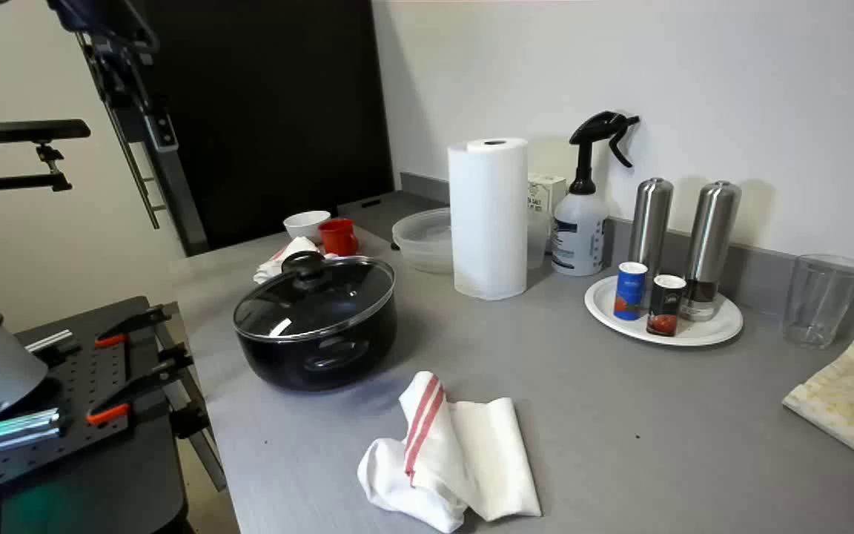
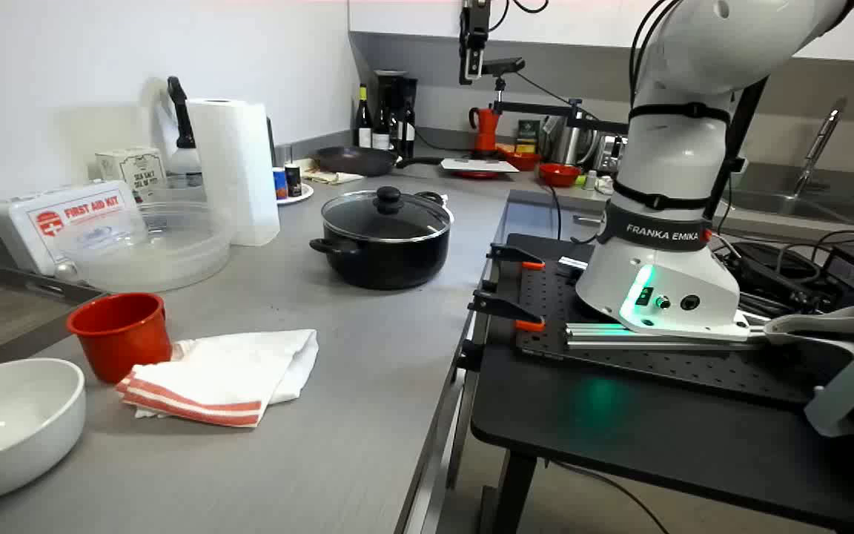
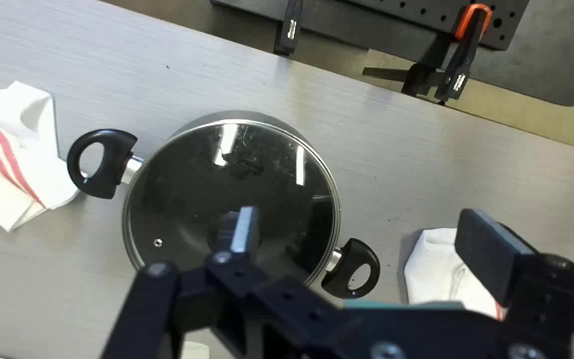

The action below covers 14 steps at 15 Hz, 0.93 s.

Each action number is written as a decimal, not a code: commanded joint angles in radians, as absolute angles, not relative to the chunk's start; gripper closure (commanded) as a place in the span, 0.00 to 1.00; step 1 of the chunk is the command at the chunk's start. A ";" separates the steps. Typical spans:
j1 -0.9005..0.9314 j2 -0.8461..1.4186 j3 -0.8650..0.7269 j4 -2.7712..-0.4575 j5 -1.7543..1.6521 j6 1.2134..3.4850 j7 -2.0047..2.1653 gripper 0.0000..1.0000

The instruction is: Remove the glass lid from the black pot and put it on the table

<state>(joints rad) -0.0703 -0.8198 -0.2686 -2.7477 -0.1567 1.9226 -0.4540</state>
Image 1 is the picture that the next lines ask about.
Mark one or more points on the white outlet box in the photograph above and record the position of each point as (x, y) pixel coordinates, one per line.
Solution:
(544, 195)

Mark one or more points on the white ceramic bowl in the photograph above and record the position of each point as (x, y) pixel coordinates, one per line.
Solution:
(304, 223)

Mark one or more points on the clear plastic container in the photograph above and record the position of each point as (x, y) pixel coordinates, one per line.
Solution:
(424, 240)

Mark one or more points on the right steel grinder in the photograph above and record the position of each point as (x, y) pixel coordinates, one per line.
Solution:
(708, 246)

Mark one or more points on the white red striped towel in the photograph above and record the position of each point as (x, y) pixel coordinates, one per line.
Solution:
(453, 459)

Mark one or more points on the black perforated mounting table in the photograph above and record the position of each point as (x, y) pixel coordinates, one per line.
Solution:
(115, 479)

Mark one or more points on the blue spice shaker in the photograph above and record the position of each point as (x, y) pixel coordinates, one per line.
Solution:
(628, 289)

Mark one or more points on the red spice jar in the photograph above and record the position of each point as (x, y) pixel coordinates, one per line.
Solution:
(664, 305)

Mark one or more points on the white red towel by pot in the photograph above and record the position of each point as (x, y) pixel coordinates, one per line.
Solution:
(273, 265)

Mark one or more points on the orange handled clamp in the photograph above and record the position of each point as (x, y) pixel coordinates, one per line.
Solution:
(120, 335)
(120, 400)

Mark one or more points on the white paper towel roll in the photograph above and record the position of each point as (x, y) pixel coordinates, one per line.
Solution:
(486, 186)

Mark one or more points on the clear drinking glass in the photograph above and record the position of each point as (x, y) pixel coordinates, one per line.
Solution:
(818, 298)

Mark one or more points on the spray bottle black nozzle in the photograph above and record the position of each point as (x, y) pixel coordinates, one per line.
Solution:
(582, 223)

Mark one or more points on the white round plate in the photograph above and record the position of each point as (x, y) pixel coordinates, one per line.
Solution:
(720, 327)

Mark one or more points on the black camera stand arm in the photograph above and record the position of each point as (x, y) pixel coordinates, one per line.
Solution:
(41, 137)

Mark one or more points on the black cooking pot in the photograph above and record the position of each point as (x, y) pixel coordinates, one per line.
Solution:
(324, 364)

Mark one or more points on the left steel grinder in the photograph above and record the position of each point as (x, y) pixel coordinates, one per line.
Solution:
(651, 220)

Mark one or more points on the glass pot lid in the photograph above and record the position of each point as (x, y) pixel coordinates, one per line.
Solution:
(314, 298)

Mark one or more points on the red plastic cup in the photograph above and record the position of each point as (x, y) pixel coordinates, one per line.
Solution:
(338, 240)

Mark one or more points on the steel grinder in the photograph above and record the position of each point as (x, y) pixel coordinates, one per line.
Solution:
(651, 220)
(708, 246)

